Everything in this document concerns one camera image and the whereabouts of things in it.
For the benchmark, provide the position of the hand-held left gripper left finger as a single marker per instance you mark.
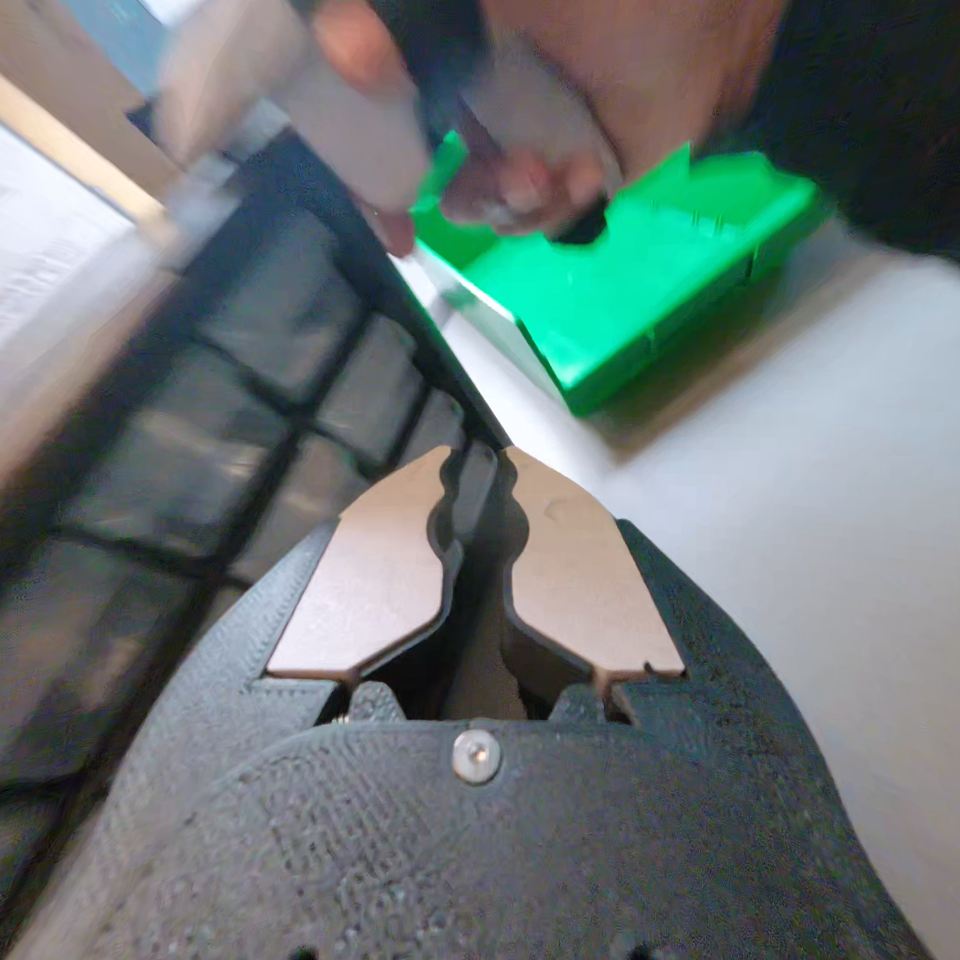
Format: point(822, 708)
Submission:
point(367, 585)

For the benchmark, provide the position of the person's right forearm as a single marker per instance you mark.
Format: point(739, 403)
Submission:
point(862, 112)

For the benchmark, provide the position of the black compartment tray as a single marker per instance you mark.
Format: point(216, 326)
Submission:
point(352, 232)

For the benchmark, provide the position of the grid of small cabinet drawers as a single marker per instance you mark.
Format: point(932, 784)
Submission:
point(285, 300)

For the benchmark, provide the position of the light grey desk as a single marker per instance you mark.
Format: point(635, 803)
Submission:
point(750, 525)

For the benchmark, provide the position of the person's right hand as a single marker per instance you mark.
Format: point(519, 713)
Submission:
point(660, 67)

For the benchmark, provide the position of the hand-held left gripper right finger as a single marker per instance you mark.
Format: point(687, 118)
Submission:
point(585, 585)

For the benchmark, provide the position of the clear plastic drawer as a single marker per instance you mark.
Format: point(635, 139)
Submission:
point(474, 487)

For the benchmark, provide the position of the green plastic bin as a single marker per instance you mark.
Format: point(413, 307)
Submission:
point(637, 300)

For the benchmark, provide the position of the printed instruction sheet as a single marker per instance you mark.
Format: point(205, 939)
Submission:
point(45, 247)

